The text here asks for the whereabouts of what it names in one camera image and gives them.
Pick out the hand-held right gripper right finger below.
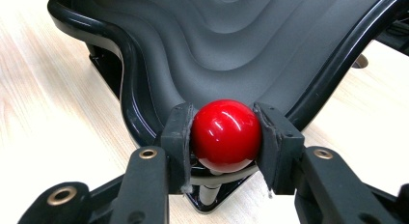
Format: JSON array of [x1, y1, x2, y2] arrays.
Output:
[[253, 102, 399, 224]]

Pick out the red ball knob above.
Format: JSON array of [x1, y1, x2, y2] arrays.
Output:
[[190, 98, 263, 174]]

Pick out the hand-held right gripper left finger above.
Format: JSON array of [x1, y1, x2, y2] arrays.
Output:
[[110, 102, 196, 224]]

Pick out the black wavy tray stand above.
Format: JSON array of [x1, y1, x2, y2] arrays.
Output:
[[47, 0, 409, 215]]

